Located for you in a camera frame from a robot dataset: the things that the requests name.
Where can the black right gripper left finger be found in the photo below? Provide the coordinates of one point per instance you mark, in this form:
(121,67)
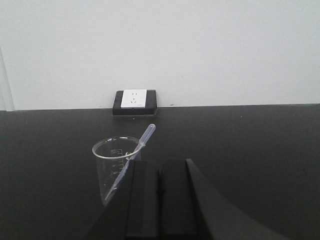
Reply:
(143,214)

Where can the clear glass beaker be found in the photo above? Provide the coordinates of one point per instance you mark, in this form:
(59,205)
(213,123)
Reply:
(112,155)

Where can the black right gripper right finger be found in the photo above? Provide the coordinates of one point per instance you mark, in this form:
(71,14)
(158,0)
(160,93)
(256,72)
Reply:
(177,215)

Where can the white socket on black box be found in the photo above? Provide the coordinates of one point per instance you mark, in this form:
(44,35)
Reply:
(135,102)

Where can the clear plastic pipette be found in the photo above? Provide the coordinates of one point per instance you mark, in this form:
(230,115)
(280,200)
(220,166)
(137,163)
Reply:
(141,144)

